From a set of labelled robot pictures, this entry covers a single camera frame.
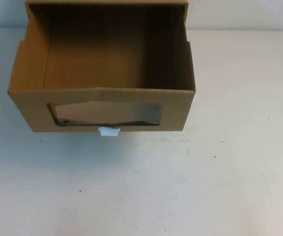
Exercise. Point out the cardboard drawer with worn window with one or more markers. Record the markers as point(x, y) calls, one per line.
point(82, 110)

